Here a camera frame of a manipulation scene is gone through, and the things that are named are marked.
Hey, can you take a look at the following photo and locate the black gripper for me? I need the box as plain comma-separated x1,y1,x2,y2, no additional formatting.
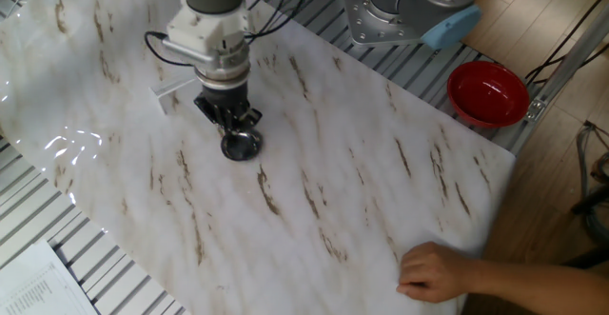
193,78,264,138

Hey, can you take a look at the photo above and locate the small metal bowl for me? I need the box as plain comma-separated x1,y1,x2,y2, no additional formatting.
220,127,264,163

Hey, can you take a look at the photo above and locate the marble pattern sheet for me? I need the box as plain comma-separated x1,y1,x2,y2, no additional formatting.
0,0,518,315

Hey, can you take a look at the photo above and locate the person's bare forearm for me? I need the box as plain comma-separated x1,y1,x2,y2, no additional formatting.
468,256,609,315

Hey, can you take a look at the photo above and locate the grey hose bundle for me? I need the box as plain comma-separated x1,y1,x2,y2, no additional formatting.
572,119,609,246

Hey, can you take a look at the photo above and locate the white printed paper sheet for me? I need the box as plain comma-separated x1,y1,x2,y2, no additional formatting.
0,238,99,315

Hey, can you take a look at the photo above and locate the black floor cable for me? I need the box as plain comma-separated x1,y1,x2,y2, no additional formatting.
524,0,609,86

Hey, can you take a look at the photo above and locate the black gripper cable bundle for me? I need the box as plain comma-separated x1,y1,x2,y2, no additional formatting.
143,0,316,68

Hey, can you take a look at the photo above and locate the grey metal robot mount plate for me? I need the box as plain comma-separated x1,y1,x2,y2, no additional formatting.
340,0,432,48

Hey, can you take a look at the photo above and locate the red plastic bowl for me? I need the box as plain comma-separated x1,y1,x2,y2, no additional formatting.
445,60,531,129

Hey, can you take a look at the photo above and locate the person's bare hand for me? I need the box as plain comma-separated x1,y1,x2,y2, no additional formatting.
395,241,478,305

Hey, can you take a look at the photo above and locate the aluminium beam with bracket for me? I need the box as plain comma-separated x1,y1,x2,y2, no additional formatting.
511,0,609,157

